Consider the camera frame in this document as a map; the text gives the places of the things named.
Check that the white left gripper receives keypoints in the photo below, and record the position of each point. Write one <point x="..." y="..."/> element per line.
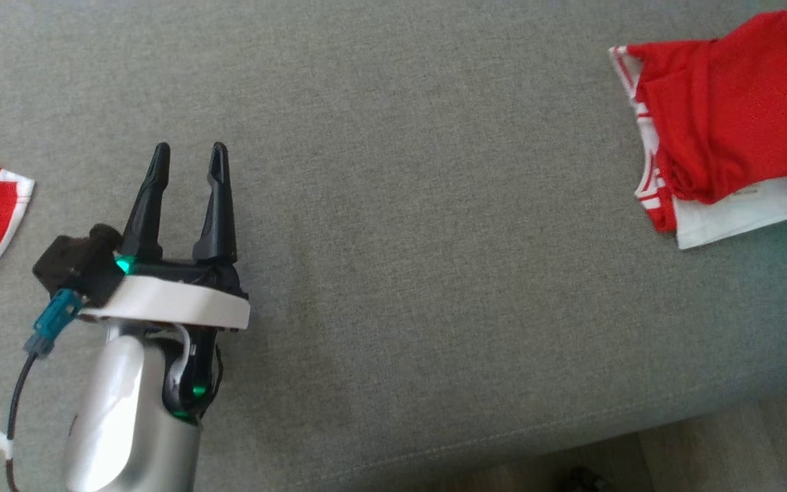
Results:
<point x="175" y="301"/>

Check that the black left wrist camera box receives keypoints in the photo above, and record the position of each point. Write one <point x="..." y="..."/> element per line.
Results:
<point x="76" y="263"/>

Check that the red Bulls 23 jersey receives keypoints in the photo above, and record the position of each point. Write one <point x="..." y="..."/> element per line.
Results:
<point x="742" y="116"/>

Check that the grey fabric sofa seat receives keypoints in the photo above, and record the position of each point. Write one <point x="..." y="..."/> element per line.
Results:
<point x="434" y="239"/>

